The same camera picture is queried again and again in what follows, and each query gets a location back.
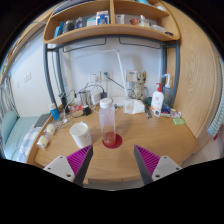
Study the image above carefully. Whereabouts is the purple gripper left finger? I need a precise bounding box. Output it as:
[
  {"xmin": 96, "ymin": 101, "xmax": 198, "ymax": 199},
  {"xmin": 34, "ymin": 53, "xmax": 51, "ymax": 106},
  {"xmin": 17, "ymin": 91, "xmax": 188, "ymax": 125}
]
[{"xmin": 44, "ymin": 145, "xmax": 93, "ymax": 186}]

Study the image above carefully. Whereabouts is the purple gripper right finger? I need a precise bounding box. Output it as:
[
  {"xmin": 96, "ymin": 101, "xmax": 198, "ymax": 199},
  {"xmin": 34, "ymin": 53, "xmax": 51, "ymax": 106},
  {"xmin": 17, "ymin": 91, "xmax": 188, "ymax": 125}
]
[{"xmin": 134, "ymin": 145, "xmax": 181, "ymax": 185}]

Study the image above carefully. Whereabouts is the clear plastic bottle white cap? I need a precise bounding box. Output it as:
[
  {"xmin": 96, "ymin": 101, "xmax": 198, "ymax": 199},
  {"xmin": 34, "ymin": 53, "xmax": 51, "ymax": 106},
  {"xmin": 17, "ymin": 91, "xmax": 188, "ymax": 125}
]
[{"xmin": 99, "ymin": 98, "xmax": 116, "ymax": 147}]

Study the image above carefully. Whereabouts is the white paper cup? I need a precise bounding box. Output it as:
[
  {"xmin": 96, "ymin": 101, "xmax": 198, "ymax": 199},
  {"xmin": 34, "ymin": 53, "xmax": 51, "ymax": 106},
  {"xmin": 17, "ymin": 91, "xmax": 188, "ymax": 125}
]
[{"xmin": 70, "ymin": 122, "xmax": 92, "ymax": 148}]

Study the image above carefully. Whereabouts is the small yellow white packet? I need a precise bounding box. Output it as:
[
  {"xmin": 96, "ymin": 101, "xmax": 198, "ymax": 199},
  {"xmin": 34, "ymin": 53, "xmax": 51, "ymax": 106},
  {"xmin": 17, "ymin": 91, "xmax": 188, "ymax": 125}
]
[{"xmin": 37, "ymin": 135, "xmax": 49, "ymax": 149}]

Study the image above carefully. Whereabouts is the dark red round coaster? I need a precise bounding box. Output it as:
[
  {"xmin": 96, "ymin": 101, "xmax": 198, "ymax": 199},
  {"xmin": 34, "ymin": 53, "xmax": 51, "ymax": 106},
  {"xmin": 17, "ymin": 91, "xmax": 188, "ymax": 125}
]
[{"xmin": 102, "ymin": 134, "xmax": 122, "ymax": 149}]

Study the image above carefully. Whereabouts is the green sticky note pad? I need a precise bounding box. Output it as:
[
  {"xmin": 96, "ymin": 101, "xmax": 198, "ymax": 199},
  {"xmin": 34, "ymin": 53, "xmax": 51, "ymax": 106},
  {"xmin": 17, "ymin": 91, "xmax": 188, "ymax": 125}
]
[{"xmin": 173, "ymin": 118, "xmax": 185, "ymax": 125}]

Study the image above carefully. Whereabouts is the black charger adapter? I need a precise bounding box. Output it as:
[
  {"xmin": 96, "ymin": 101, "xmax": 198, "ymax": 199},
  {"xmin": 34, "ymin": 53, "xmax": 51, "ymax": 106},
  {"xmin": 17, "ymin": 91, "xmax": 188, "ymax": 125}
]
[{"xmin": 83, "ymin": 105, "xmax": 92, "ymax": 116}]

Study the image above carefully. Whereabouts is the white tissue pack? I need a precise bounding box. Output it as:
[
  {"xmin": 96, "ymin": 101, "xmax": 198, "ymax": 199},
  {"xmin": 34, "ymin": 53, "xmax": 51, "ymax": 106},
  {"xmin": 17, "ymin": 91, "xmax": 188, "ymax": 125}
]
[{"xmin": 124, "ymin": 99, "xmax": 145, "ymax": 114}]

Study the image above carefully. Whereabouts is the bed with checkered blanket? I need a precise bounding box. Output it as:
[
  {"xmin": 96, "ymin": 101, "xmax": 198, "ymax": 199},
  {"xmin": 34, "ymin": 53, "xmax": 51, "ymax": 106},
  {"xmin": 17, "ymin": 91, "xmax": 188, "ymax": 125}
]
[{"xmin": 0, "ymin": 111, "xmax": 40, "ymax": 163}]

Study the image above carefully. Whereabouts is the white pump lotion bottle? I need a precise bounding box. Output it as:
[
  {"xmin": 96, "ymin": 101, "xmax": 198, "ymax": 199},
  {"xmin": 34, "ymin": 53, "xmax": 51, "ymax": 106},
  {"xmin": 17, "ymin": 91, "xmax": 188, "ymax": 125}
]
[{"xmin": 151, "ymin": 83, "xmax": 164, "ymax": 117}]

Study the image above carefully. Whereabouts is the clear spray bottle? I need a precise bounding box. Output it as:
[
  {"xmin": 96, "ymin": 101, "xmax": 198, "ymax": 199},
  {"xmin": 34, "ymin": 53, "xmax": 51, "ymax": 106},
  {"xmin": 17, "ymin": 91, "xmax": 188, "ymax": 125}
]
[{"xmin": 163, "ymin": 74, "xmax": 171, "ymax": 105}]

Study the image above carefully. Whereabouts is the groot figurine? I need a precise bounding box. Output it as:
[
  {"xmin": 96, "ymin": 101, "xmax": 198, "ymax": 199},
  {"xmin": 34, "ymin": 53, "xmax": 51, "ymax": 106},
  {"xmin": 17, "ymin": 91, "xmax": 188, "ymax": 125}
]
[{"xmin": 135, "ymin": 71, "xmax": 148, "ymax": 101}]

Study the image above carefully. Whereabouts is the wooden wall shelf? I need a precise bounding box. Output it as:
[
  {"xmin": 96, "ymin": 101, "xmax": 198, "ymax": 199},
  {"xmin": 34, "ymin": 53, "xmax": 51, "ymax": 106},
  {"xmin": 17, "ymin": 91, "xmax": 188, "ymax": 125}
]
[{"xmin": 43, "ymin": 0, "xmax": 180, "ymax": 45}]

